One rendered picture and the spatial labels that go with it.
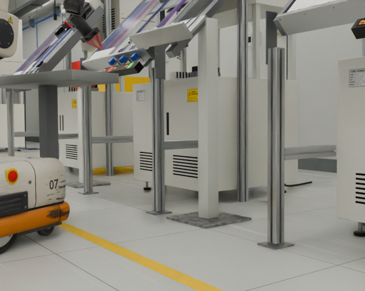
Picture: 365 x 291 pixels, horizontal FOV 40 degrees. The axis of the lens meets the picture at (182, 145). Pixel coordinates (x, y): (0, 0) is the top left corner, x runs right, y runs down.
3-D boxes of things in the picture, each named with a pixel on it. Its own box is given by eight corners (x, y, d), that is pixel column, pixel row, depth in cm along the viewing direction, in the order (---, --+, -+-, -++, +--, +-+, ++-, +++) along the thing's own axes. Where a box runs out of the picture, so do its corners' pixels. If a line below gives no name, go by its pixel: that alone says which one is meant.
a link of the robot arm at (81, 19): (64, 19, 229) (71, 14, 226) (72, 11, 233) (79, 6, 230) (75, 30, 232) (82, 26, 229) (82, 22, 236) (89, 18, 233)
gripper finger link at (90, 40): (102, 45, 244) (89, 30, 240) (108, 43, 238) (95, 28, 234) (93, 55, 241) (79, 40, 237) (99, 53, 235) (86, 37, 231)
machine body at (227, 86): (205, 205, 239) (204, 75, 235) (133, 189, 296) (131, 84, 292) (297, 193, 276) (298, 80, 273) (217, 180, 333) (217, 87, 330)
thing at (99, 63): (153, 60, 221) (143, 48, 218) (90, 72, 275) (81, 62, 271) (155, 58, 221) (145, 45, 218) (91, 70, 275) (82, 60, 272)
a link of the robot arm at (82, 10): (62, 2, 224) (79, 6, 222) (75, -12, 231) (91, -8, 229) (66, 23, 233) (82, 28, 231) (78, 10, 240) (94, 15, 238)
